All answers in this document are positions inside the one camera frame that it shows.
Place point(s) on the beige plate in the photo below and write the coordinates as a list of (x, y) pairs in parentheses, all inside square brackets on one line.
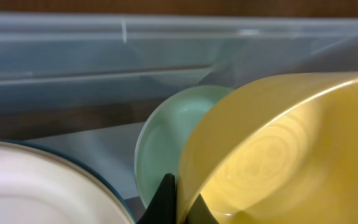
[(43, 186)]

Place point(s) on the yellow bowl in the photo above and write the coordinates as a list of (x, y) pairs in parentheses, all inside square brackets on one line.
[(281, 149)]

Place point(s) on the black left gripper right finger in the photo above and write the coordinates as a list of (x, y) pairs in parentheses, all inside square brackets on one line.
[(200, 211)]

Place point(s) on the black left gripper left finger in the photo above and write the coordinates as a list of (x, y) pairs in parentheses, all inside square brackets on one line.
[(162, 208)]

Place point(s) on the green bowl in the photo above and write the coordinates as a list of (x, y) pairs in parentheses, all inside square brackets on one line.
[(164, 134)]

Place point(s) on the clear plastic storage bin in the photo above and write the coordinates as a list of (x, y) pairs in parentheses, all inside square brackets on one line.
[(84, 86)]

